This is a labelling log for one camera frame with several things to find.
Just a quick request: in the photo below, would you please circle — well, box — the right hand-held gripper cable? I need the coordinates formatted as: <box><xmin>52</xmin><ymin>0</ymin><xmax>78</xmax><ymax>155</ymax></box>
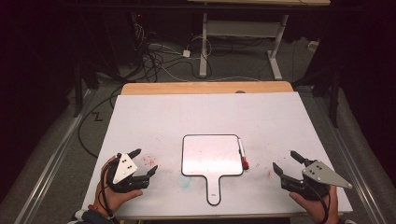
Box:
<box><xmin>306</xmin><ymin>183</ymin><xmax>332</xmax><ymax>224</ymax></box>

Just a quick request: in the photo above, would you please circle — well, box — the white floor cable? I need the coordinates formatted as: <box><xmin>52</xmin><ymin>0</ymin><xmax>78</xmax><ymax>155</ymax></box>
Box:
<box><xmin>148</xmin><ymin>35</ymin><xmax>260</xmax><ymax>83</ymax></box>

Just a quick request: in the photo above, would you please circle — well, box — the tangle of black cables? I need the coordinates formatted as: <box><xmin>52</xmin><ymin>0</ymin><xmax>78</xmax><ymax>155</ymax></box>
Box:
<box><xmin>132</xmin><ymin>22</ymin><xmax>176</xmax><ymax>82</ymax></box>

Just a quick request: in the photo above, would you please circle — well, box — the black floor cable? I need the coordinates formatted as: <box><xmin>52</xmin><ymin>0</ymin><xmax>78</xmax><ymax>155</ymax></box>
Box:
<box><xmin>78</xmin><ymin>87</ymin><xmax>123</xmax><ymax>159</ymax></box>

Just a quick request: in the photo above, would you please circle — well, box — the aluminium floor rail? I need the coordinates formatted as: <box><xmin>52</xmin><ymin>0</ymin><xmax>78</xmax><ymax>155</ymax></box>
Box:
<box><xmin>13</xmin><ymin>89</ymin><xmax>95</xmax><ymax>224</ymax></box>
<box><xmin>311</xmin><ymin>92</ymin><xmax>388</xmax><ymax>224</ymax></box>

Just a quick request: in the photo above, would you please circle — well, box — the person's right hand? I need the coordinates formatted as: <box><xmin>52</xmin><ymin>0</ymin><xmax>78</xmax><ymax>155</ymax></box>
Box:
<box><xmin>289</xmin><ymin>186</ymin><xmax>340</xmax><ymax>224</ymax></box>

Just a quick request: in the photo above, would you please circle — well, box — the white paddle whiteboard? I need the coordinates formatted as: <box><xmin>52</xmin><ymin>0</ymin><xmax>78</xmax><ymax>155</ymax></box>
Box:
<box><xmin>181</xmin><ymin>133</ymin><xmax>245</xmax><ymax>206</ymax></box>

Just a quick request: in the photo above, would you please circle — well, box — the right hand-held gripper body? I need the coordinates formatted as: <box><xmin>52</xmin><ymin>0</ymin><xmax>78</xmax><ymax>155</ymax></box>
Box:
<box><xmin>279</xmin><ymin>160</ymin><xmax>353</xmax><ymax>201</ymax></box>

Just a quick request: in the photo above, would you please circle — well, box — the person's left hand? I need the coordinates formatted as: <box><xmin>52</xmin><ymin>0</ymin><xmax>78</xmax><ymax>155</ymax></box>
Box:
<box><xmin>92</xmin><ymin>156</ymin><xmax>144</xmax><ymax>216</ymax></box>

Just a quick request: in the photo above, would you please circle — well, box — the white metal desk frame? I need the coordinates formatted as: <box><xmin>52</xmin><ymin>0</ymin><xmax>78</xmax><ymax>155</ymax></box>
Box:
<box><xmin>199</xmin><ymin>12</ymin><xmax>290</xmax><ymax>80</ymax></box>

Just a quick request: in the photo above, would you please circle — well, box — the hand-held gripper cable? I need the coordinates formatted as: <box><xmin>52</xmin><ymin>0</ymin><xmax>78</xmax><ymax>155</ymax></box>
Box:
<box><xmin>98</xmin><ymin>161</ymin><xmax>117</xmax><ymax>224</ymax></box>
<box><xmin>306</xmin><ymin>183</ymin><xmax>332</xmax><ymax>224</ymax></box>

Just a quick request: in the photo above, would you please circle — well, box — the red bracelet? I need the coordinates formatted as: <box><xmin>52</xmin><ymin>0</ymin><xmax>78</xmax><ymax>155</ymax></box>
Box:
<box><xmin>87</xmin><ymin>203</ymin><xmax>105</xmax><ymax>217</ymax></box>

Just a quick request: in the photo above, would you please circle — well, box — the left hand-held gripper cable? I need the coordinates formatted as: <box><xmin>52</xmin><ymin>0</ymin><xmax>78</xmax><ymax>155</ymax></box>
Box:
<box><xmin>98</xmin><ymin>161</ymin><xmax>117</xmax><ymax>224</ymax></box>

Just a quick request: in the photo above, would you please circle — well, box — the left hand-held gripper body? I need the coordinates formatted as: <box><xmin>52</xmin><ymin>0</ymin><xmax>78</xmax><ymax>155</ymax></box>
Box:
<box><xmin>106</xmin><ymin>152</ymin><xmax>150</xmax><ymax>192</ymax></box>

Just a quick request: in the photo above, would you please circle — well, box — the white table sheet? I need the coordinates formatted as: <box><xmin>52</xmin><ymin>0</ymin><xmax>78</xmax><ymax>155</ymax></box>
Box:
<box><xmin>81</xmin><ymin>91</ymin><xmax>354</xmax><ymax>219</ymax></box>

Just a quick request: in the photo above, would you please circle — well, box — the red whiteboard marker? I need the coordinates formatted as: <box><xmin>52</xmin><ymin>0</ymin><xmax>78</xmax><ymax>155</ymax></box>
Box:
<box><xmin>237</xmin><ymin>138</ymin><xmax>250</xmax><ymax>171</ymax></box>

